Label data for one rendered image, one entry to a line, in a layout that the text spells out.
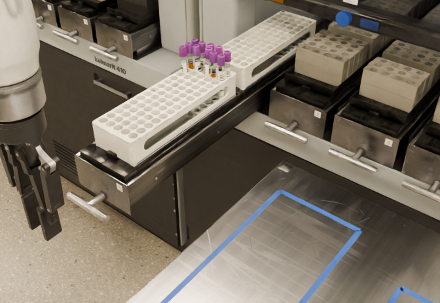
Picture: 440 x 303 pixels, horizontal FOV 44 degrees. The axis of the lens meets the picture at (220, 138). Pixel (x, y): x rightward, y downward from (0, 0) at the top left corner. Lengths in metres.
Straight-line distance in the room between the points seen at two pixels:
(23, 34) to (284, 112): 0.63
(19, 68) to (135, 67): 0.74
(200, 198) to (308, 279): 0.80
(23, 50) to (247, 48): 0.60
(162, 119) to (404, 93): 0.46
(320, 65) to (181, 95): 0.31
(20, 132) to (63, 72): 0.96
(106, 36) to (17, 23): 0.79
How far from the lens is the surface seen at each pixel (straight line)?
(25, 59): 0.71
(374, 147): 1.08
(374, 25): 1.05
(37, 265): 1.93
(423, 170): 1.07
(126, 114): 0.99
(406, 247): 0.83
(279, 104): 1.15
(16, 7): 0.69
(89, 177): 1.00
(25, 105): 0.74
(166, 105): 0.99
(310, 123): 1.13
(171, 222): 1.69
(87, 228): 2.00
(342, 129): 1.10
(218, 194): 1.45
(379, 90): 1.11
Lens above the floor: 1.41
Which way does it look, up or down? 37 degrees down
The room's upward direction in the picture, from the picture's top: straight up
